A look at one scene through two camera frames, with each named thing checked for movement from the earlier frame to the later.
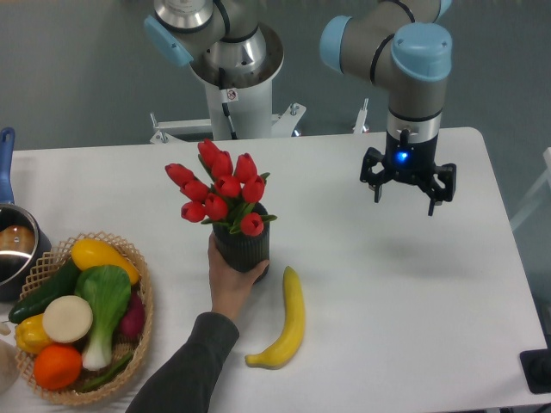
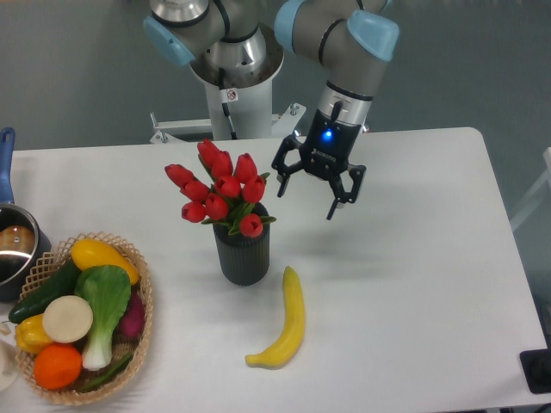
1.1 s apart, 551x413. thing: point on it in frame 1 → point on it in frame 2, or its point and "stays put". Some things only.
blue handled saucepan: (21, 242) stays put
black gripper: (410, 163) → (327, 146)
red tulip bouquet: (222, 192) stays put
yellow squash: (87, 253) stays put
